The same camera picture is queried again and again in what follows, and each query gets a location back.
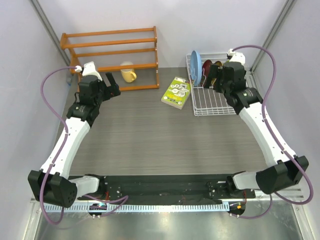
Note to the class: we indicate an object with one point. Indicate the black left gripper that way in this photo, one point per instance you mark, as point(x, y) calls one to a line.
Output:
point(113, 90)

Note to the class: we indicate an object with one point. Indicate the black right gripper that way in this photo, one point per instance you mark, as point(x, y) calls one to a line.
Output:
point(214, 72)

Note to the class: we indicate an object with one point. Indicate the red floral plate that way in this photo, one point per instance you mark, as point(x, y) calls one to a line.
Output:
point(205, 70)

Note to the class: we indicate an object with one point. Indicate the light blue plate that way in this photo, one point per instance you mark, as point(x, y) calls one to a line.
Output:
point(195, 68)

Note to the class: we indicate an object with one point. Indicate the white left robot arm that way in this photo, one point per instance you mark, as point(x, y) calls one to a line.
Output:
point(51, 184)

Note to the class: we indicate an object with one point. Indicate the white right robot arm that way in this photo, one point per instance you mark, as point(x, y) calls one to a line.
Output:
point(284, 168)

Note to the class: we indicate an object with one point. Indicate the orange wooden shelf rack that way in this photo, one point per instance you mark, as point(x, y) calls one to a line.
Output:
point(114, 50)

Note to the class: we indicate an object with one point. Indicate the yellow patterned plate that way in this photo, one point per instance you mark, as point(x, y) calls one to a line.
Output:
point(219, 64)

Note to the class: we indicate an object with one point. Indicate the yellow mug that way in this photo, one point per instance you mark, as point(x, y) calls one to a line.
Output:
point(128, 74)

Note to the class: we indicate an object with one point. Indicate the green book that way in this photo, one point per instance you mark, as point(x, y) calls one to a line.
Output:
point(177, 93)

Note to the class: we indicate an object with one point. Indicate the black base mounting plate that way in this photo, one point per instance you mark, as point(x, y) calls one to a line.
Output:
point(167, 190)

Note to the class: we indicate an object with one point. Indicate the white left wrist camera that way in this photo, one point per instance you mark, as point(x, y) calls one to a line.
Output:
point(89, 69)

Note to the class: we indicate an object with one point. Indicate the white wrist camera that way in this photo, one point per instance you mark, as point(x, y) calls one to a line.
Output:
point(89, 69)
point(235, 56)

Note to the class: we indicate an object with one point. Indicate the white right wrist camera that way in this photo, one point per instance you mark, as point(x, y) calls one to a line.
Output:
point(235, 56)

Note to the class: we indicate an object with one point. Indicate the white wire dish rack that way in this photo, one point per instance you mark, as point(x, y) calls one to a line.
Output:
point(205, 101)

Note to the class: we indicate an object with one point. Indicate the slotted cable duct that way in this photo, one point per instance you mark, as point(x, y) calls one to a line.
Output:
point(82, 207)

